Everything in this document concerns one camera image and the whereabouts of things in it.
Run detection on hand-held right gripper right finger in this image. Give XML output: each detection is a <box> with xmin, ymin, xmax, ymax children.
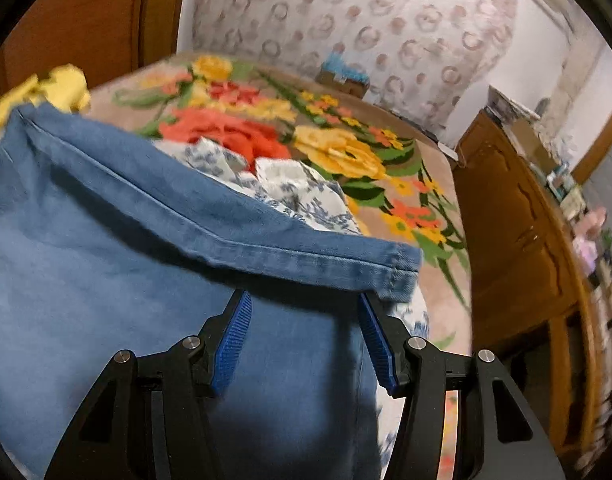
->
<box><xmin>358</xmin><ymin>291</ymin><xmax>566</xmax><ymax>480</ymax></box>

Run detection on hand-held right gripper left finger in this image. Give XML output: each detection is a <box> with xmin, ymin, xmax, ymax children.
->
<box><xmin>43</xmin><ymin>290</ymin><xmax>254</xmax><ymax>480</ymax></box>

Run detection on blue denim pants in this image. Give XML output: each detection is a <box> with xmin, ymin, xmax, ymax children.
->
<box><xmin>0</xmin><ymin>105</ymin><xmax>424</xmax><ymax>480</ymax></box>

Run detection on wooden sideboard cabinet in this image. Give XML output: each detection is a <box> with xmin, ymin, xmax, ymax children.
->
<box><xmin>453</xmin><ymin>110</ymin><xmax>611</xmax><ymax>466</ymax></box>

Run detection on white cloth with blue flowers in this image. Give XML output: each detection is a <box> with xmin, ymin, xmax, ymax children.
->
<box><xmin>153</xmin><ymin>137</ymin><xmax>431</xmax><ymax>480</ymax></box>

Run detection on floral bed blanket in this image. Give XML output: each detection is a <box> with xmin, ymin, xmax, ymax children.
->
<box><xmin>83</xmin><ymin>52</ymin><xmax>474</xmax><ymax>461</ymax></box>

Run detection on pink figurine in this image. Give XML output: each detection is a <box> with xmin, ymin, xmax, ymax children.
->
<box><xmin>573</xmin><ymin>207</ymin><xmax>609</xmax><ymax>266</ymax></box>

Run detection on open cardboard box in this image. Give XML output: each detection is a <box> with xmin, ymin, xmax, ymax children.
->
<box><xmin>506</xmin><ymin>120</ymin><xmax>556</xmax><ymax>171</ymax></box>

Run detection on cardboard box with blue contents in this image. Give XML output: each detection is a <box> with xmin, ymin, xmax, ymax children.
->
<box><xmin>316</xmin><ymin>52</ymin><xmax>371</xmax><ymax>101</ymax></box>

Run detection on grey roller shutter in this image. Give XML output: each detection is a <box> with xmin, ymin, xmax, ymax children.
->
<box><xmin>583</xmin><ymin>145</ymin><xmax>612</xmax><ymax>221</ymax></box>

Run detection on yellow plush toy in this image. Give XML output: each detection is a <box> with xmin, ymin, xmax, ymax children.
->
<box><xmin>0</xmin><ymin>64</ymin><xmax>92</xmax><ymax>128</ymax></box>

